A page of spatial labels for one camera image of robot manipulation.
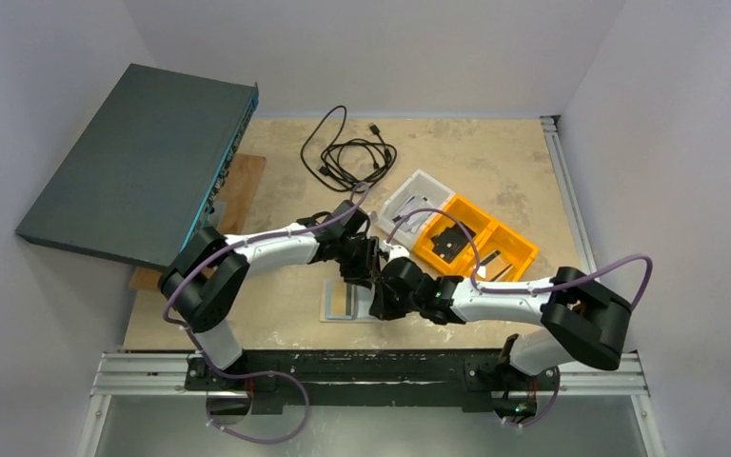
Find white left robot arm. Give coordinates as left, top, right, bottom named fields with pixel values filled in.
left=158, top=200, right=380, bottom=370

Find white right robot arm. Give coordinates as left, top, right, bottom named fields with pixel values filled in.
left=369, top=257, right=633, bottom=375

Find papers in white bin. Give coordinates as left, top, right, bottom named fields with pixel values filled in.
left=392, top=195, right=430, bottom=233

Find black part in orange bin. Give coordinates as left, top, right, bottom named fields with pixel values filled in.
left=430, top=224, right=475, bottom=263

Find white plastic bin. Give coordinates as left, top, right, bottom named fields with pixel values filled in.
left=376, top=169, right=455, bottom=249

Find orange plastic bin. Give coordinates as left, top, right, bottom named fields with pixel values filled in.
left=411, top=194, right=539, bottom=282

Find brown wooden board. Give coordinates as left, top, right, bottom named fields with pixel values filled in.
left=128, top=152, right=267, bottom=292

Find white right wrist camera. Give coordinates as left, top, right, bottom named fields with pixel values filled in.
left=381, top=244, right=410, bottom=262

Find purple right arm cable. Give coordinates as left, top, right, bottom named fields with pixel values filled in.
left=385, top=208, right=654, bottom=311

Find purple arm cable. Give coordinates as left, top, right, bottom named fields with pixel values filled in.
left=162, top=181, right=372, bottom=380
left=385, top=208, right=654, bottom=311

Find black coiled usb cable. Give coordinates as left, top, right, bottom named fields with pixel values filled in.
left=300, top=105, right=398, bottom=194

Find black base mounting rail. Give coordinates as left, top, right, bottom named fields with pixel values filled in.
left=185, top=348, right=558, bottom=418

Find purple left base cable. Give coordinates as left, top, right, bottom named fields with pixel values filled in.
left=205, top=372, right=312, bottom=447

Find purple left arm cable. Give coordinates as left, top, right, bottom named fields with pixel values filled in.
left=162, top=181, right=372, bottom=380

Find dark grey network switch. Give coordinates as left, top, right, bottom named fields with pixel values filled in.
left=15, top=64, right=259, bottom=269

